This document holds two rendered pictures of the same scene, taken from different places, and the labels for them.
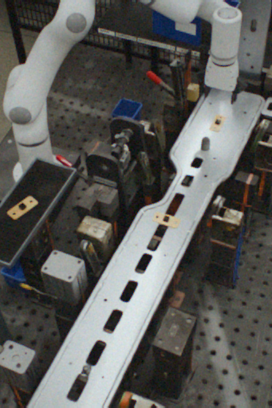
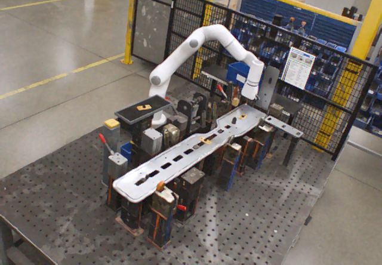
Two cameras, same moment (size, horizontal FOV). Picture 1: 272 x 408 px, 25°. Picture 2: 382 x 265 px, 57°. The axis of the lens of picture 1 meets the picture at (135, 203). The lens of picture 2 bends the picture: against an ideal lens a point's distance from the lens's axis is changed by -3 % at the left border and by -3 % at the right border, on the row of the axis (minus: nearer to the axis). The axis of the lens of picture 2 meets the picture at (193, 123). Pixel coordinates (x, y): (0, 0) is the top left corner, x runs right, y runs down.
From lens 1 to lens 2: 0.80 m
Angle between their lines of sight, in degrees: 18
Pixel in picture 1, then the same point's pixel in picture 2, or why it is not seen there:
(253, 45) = (268, 90)
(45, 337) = not seen: hidden behind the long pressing
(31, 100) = (163, 74)
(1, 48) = not seen: hidden behind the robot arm
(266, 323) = (237, 209)
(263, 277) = (243, 191)
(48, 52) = (177, 55)
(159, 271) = (194, 156)
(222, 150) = (241, 126)
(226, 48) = (253, 76)
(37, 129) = (160, 92)
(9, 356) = (116, 157)
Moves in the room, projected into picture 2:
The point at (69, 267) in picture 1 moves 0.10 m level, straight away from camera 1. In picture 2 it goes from (155, 135) to (156, 125)
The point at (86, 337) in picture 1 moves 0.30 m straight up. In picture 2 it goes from (151, 167) to (157, 122)
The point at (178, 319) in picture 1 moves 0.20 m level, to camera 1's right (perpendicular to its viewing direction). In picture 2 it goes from (196, 172) to (231, 181)
